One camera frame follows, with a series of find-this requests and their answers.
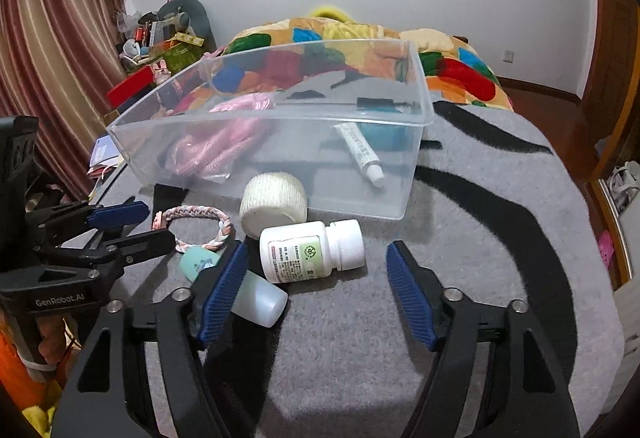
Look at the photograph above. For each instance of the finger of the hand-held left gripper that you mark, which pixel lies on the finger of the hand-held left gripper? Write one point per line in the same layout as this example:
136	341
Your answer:
120	214
150	244

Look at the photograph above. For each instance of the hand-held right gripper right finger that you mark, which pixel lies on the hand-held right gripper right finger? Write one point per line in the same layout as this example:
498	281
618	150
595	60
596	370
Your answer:
412	303

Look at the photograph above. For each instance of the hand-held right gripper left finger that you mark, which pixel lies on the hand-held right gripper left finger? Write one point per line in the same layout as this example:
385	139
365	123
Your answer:
222	298

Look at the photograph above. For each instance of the small mint green bottle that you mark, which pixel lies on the small mint green bottle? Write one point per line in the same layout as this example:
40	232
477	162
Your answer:
260	300

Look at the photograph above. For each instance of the white pill bottle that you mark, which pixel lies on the white pill bottle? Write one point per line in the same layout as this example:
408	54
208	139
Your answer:
295	253

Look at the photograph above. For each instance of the clear plastic storage bin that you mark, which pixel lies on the clear plastic storage bin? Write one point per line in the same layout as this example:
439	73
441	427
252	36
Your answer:
325	188

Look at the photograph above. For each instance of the stack of papers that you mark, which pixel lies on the stack of papers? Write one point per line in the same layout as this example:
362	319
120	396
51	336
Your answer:
105	157

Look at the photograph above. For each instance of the grey black striped mat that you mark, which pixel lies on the grey black striped mat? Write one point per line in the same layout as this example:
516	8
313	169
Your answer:
350	343

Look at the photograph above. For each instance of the white bandage roll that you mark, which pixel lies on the white bandage roll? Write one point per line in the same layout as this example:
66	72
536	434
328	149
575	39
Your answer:
272	203

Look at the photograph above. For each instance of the red box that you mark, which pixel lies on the red box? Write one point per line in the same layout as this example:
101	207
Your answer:
127	87

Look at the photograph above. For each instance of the pink plush toy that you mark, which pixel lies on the pink plush toy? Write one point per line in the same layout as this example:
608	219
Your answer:
161	71

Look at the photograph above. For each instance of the white ointment tube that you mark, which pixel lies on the white ointment tube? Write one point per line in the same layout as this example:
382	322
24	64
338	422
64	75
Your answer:
357	150

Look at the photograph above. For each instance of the teal small box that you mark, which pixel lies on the teal small box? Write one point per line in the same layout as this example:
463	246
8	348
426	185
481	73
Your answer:
387	136

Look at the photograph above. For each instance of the green box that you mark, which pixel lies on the green box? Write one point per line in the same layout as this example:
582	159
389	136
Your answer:
182	55

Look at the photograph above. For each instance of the striped brown curtain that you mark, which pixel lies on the striped brown curtain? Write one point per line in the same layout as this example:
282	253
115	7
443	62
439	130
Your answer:
50	42

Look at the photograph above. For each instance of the thin black brush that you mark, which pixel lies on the thin black brush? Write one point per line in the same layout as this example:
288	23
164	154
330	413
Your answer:
375	102

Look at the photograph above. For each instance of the colourful patchwork blanket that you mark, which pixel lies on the colourful patchwork blanket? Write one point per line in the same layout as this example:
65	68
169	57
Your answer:
465	72

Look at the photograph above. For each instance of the yellow pillow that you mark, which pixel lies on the yellow pillow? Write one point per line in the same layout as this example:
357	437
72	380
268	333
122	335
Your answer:
330	12

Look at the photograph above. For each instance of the wooden wardrobe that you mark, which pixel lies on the wooden wardrobe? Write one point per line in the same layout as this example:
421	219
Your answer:
615	67

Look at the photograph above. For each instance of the wall socket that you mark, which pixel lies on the wall socket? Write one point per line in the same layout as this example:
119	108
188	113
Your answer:
508	55

